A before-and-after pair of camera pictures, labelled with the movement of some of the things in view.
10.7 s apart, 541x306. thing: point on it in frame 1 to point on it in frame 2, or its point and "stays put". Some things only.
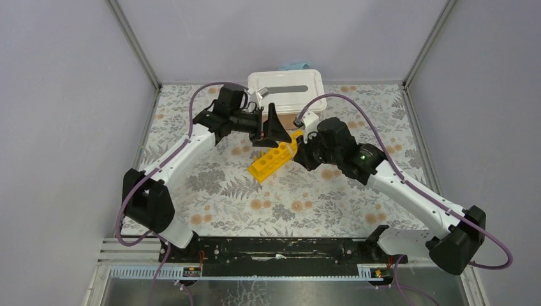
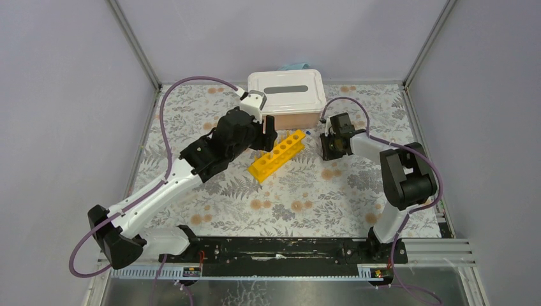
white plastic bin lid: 291,91 stays put
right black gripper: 302,156 to 326,154
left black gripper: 272,130 to 264,141
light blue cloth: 295,67 stays put
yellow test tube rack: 264,166 stays put
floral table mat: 221,197 stays put
